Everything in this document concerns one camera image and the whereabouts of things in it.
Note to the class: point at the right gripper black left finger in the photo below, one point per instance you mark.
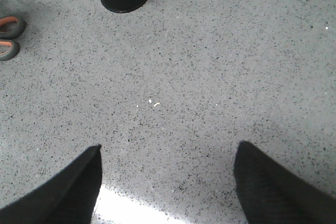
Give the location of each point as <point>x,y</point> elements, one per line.
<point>68,197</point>

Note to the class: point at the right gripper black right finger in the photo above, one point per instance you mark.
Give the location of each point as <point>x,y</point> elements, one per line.
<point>268,193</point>

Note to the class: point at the grey orange handled scissors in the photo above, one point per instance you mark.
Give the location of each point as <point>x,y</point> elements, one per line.
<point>8,36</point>

